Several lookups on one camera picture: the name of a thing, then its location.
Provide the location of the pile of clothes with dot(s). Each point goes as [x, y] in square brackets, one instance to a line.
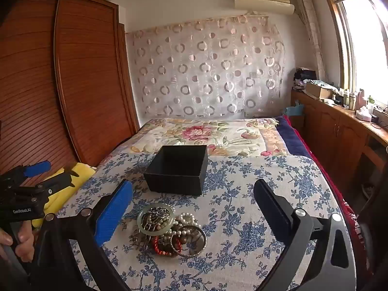
[303, 77]

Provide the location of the navy and red blanket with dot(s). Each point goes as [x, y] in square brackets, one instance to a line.
[291, 133]

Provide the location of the silver bangle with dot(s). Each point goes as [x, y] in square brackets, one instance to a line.
[194, 253]

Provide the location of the circle-patterned curtain cloth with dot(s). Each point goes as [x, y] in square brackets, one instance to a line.
[206, 66]

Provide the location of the pale floral window curtain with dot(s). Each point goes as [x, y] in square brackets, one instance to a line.
[312, 30]

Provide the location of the window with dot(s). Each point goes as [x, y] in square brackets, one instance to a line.
[366, 42]

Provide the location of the wooden wardrobe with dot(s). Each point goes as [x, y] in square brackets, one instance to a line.
[75, 81]

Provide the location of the cardboard box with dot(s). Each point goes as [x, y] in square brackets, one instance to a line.
[316, 91]

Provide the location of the white tissue box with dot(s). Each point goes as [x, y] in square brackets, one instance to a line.
[363, 115]

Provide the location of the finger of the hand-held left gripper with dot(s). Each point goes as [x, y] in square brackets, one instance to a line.
[57, 182]
[36, 168]

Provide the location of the light blue bag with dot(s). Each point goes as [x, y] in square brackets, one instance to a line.
[294, 110]

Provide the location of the green jade bangle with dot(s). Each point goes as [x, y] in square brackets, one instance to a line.
[139, 222]

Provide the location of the dark wooden chair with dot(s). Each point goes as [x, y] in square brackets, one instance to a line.
[376, 218]

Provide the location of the black jewelry box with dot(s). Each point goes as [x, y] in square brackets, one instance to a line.
[172, 185]

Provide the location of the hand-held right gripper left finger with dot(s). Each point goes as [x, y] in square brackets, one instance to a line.
[113, 212]

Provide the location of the person's left hand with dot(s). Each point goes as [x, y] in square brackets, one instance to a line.
[25, 242]

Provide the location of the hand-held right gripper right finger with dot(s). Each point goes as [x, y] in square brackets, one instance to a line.
[272, 206]

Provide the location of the pink floral quilt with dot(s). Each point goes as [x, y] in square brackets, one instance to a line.
[194, 135]

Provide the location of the wooden cabinet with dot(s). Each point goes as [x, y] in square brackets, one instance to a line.
[327, 127]

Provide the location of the yellow cloth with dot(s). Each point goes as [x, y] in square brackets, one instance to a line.
[85, 172]

